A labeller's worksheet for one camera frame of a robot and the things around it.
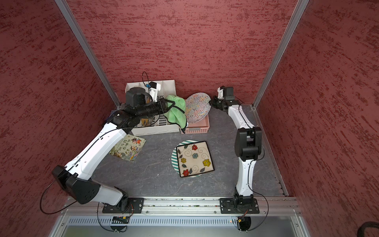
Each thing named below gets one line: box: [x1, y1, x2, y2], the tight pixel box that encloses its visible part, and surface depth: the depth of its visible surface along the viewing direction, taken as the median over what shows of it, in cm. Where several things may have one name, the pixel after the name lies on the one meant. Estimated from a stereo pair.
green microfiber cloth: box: [163, 94, 187, 133], surface depth 71 cm
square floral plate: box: [175, 140, 215, 178], surface depth 91 cm
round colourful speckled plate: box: [185, 92, 212, 123], surface depth 102 cm
